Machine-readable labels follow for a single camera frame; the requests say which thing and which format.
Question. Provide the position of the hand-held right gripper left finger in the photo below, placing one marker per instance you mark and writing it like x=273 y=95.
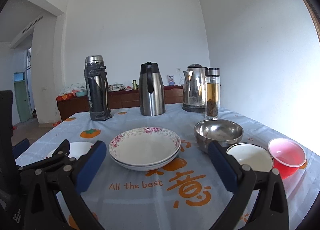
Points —
x=91 y=167

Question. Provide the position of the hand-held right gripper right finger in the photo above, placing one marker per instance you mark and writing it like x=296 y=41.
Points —
x=222 y=167

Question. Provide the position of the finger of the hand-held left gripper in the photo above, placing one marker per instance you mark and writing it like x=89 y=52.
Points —
x=61 y=152
x=22 y=147

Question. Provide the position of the white bowl with red flowers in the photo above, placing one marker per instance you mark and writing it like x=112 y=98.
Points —
x=77 y=148

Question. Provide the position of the white enamel bowl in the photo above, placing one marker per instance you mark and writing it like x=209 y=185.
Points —
x=250 y=157

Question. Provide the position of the steel bowl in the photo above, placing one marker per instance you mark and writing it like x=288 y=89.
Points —
x=218 y=132

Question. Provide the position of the pink floral plate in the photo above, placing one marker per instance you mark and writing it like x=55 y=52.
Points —
x=145 y=145

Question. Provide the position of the green door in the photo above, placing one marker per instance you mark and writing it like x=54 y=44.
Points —
x=22 y=100

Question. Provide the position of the red printed cloth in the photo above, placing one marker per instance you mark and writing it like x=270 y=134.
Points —
x=65 y=97

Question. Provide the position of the teal basin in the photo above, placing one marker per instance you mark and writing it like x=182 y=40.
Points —
x=80 y=93

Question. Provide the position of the floral cloth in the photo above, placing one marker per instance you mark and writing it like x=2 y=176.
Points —
x=71 y=87

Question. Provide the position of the printed tablecloth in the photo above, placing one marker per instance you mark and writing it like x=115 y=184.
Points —
x=155 y=195

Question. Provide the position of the black thermos flask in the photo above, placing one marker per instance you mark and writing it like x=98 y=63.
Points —
x=96 y=90

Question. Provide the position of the glass tea bottle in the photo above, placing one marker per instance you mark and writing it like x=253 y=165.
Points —
x=212 y=95

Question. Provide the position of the wooden sideboard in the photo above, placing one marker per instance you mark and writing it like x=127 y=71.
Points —
x=125 y=100

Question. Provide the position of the steel electric kettle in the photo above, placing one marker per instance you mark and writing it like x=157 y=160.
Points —
x=193 y=87

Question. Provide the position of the green bottle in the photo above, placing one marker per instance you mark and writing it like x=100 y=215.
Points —
x=134 y=85

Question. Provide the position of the fluorescent tube lamp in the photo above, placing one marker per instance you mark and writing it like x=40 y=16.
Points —
x=32 y=24

